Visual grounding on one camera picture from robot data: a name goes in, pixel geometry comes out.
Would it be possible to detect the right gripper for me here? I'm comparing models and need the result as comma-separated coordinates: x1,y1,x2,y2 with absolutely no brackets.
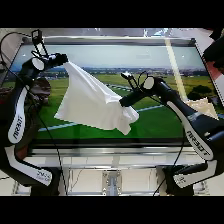
118,88,148,108

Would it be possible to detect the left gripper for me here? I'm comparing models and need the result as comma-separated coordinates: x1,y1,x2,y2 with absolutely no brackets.
48,52,70,70

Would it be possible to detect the white T-shirt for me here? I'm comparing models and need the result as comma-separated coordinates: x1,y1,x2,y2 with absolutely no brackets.
53,60,141,136

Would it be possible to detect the cream garment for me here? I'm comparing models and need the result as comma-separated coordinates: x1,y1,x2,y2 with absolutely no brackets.
184,97,220,120

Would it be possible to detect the black garment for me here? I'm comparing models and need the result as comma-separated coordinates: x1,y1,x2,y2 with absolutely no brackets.
202,28,224,75

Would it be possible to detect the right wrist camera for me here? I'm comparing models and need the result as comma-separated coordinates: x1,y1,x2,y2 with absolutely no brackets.
120,71,139,90

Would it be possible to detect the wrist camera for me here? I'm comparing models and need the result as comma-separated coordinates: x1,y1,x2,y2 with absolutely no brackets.
30,28,50,58
120,71,139,90

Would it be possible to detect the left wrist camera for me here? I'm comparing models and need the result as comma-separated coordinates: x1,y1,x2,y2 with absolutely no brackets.
30,28,50,58

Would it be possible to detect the black cable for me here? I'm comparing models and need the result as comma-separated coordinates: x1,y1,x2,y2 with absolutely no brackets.
152,131,187,197
33,106,69,197

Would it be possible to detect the silver frame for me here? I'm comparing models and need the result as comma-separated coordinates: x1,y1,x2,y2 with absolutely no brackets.
12,145,214,197

